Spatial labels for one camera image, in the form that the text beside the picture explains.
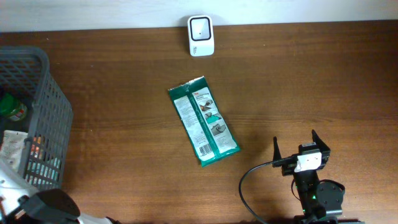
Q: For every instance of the green lid seasoning jar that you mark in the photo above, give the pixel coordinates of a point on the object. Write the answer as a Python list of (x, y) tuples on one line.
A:
[(12, 108)]

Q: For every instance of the green glove package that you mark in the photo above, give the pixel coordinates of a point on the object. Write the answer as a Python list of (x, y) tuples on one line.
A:
[(206, 128)]

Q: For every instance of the white cream tube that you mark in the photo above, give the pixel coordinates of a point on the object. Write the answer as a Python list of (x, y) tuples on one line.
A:
[(12, 147)]

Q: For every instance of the white barcode scanner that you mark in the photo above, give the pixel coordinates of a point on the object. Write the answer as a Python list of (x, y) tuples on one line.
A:
[(201, 36)]

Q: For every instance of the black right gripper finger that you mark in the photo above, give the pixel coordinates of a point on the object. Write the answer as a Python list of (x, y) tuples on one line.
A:
[(321, 145), (276, 155)]

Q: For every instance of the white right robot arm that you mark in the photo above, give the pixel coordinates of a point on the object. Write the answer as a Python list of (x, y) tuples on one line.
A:
[(321, 200)]

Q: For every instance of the grey plastic basket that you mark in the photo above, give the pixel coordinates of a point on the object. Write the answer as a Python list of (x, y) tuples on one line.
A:
[(25, 74)]

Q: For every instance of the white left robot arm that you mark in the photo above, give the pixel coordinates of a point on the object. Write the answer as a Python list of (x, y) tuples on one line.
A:
[(21, 202)]

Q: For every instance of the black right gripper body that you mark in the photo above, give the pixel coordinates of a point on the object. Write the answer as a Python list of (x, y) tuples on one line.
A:
[(288, 168)]

